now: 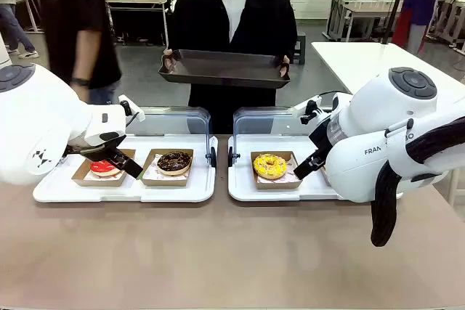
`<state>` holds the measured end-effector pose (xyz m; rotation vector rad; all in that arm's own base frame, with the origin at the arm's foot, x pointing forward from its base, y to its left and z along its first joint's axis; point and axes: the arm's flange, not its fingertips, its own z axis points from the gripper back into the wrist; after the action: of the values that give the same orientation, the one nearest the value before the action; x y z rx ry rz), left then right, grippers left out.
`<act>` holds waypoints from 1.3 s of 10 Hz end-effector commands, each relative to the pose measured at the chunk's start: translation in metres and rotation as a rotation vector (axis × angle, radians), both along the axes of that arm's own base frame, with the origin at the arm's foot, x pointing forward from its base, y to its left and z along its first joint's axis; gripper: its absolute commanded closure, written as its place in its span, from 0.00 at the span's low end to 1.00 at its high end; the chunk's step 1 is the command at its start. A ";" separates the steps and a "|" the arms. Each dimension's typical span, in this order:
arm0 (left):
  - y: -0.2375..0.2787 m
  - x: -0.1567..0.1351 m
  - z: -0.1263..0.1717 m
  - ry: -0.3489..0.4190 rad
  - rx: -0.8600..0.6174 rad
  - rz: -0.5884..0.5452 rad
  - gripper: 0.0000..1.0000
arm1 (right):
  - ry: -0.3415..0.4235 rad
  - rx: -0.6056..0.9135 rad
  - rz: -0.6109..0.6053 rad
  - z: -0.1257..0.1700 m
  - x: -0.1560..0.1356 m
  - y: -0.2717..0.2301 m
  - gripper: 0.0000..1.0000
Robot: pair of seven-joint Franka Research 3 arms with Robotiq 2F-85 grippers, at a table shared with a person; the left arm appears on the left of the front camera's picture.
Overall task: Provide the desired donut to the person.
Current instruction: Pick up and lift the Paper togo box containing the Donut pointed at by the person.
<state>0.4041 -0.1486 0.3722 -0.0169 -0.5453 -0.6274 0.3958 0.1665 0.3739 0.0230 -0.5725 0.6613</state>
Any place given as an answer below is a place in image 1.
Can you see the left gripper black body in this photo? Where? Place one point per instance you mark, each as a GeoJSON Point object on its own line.
{"type": "Point", "coordinates": [95, 153]}

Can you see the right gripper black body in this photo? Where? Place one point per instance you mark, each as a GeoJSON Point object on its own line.
{"type": "Point", "coordinates": [324, 139]}

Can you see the red glazed donut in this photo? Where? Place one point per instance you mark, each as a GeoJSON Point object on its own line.
{"type": "Point", "coordinates": [103, 170]}

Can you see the white printed paper liner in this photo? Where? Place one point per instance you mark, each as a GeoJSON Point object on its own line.
{"type": "Point", "coordinates": [87, 175]}
{"type": "Point", "coordinates": [291, 174]}
{"type": "Point", "coordinates": [152, 165]}

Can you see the brown cardboard donut box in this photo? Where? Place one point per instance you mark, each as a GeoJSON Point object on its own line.
{"type": "Point", "coordinates": [81, 177]}
{"type": "Point", "coordinates": [163, 180]}
{"type": "Point", "coordinates": [276, 184]}

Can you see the dark brown serving tray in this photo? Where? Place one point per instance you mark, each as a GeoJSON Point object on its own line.
{"type": "Point", "coordinates": [225, 70]}

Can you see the bystander's bare forearm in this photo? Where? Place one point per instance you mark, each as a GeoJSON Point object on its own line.
{"type": "Point", "coordinates": [87, 56]}

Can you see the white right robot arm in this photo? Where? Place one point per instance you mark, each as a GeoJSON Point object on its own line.
{"type": "Point", "coordinates": [378, 143]}

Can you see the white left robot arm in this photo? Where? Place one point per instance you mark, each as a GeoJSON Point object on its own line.
{"type": "Point", "coordinates": [40, 121]}

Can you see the yellow sprinkled donut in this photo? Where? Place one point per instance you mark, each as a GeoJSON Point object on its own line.
{"type": "Point", "coordinates": [269, 166]}

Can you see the chocolate donut with nut crumbs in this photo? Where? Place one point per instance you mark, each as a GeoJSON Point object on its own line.
{"type": "Point", "coordinates": [173, 162]}

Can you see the walking person in jeans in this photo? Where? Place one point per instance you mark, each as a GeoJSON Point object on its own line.
{"type": "Point", "coordinates": [14, 19]}

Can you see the person in black cardigan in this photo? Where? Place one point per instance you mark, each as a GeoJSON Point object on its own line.
{"type": "Point", "coordinates": [203, 23]}

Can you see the person's left hand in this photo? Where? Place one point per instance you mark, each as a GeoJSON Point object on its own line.
{"type": "Point", "coordinates": [285, 67]}

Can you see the person's right hand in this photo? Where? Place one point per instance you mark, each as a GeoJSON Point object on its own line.
{"type": "Point", "coordinates": [170, 61]}

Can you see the white plastic display tray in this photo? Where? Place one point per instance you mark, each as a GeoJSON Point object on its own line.
{"type": "Point", "coordinates": [170, 192]}
{"type": "Point", "coordinates": [241, 183]}

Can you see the clear plastic tray lid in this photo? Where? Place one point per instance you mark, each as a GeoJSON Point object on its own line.
{"type": "Point", "coordinates": [265, 121]}
{"type": "Point", "coordinates": [163, 121]}

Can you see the black wrist watch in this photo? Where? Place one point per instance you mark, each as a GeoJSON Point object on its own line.
{"type": "Point", "coordinates": [80, 82]}

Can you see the black lid hinge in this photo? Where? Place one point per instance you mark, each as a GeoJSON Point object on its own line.
{"type": "Point", "coordinates": [231, 159]}
{"type": "Point", "coordinates": [213, 159]}

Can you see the white rounded table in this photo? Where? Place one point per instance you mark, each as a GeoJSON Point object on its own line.
{"type": "Point", "coordinates": [363, 59]}

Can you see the black stool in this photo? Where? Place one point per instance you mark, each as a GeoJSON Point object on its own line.
{"type": "Point", "coordinates": [300, 46]}

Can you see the grey lab workbench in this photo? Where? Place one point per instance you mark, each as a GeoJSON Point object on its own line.
{"type": "Point", "coordinates": [359, 8]}
{"type": "Point", "coordinates": [138, 5]}

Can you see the bystander in black t-shirt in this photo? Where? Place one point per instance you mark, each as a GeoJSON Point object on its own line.
{"type": "Point", "coordinates": [76, 16]}

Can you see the black vertical pole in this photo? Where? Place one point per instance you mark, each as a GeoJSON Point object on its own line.
{"type": "Point", "coordinates": [394, 5]}

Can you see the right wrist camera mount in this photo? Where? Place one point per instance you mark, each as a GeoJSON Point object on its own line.
{"type": "Point", "coordinates": [309, 108]}

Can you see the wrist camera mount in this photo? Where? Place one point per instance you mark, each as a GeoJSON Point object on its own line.
{"type": "Point", "coordinates": [309, 108]}
{"type": "Point", "coordinates": [130, 109]}

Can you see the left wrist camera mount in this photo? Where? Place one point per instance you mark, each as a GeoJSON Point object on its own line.
{"type": "Point", "coordinates": [130, 109]}

